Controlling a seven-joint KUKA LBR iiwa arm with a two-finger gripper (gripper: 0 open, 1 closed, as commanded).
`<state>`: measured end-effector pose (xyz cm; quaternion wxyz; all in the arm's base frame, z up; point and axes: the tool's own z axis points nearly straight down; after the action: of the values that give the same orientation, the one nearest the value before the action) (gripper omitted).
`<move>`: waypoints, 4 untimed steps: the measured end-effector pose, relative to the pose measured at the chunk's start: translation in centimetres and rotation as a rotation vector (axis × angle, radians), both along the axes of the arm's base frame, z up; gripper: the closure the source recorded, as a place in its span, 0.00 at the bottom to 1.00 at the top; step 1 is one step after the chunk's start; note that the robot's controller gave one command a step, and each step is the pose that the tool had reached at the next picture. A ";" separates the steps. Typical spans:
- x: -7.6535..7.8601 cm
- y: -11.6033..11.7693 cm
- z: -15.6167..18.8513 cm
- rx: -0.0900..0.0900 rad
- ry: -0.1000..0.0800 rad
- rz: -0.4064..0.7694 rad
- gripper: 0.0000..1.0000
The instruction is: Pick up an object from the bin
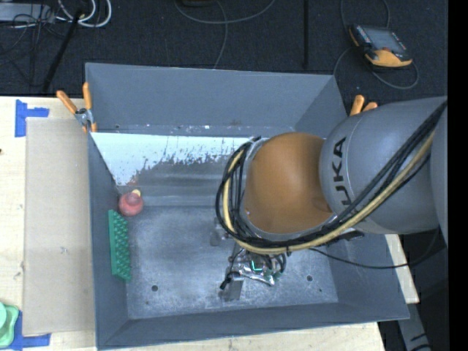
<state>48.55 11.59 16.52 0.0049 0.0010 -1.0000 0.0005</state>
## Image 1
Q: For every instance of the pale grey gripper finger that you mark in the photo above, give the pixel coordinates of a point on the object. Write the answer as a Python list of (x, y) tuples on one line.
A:
[(218, 234), (233, 291)]

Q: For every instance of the grey metal bin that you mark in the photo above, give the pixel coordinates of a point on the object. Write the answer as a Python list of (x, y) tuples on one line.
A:
[(175, 254)]

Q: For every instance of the red toy fruit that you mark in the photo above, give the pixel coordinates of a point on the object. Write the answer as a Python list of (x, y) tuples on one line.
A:
[(130, 204)]

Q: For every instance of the dark green flat block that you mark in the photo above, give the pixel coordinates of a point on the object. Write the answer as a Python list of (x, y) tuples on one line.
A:
[(120, 245)]

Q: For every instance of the brown cardboard board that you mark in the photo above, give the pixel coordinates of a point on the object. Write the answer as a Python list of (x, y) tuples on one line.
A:
[(55, 214)]

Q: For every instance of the black cylinder on white bracket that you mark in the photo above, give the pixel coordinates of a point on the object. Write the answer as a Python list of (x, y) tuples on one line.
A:
[(226, 282)]

